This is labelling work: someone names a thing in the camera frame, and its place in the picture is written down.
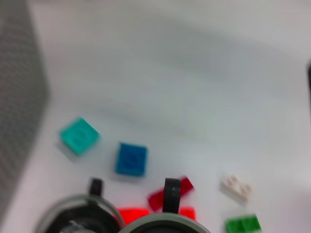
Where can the glass teacup black sleeve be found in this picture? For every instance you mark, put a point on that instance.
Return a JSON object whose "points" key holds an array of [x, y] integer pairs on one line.
{"points": [[172, 194], [73, 216]]}

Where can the grey perforated storage bin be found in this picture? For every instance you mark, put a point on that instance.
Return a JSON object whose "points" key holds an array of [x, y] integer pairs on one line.
{"points": [[17, 97]]}

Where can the blue square brick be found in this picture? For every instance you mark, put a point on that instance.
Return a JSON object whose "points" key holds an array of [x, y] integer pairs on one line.
{"points": [[131, 159]]}

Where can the teal square brick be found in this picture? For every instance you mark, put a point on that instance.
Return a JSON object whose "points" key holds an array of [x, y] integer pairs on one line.
{"points": [[79, 136]]}

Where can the dark red long brick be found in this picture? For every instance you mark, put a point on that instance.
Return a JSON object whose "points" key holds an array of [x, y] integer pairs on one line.
{"points": [[155, 199]]}

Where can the bright red rectangular brick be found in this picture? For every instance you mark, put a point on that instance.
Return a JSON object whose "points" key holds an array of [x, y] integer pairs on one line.
{"points": [[132, 214]]}

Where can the small red square brick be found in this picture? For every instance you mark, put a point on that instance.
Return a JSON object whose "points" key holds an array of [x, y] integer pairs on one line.
{"points": [[188, 212]]}

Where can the white toy brick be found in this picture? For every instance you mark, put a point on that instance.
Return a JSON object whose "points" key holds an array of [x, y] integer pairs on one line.
{"points": [[234, 188]]}

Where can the green rectangular brick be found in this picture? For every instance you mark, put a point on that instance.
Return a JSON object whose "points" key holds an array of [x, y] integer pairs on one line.
{"points": [[243, 224]]}

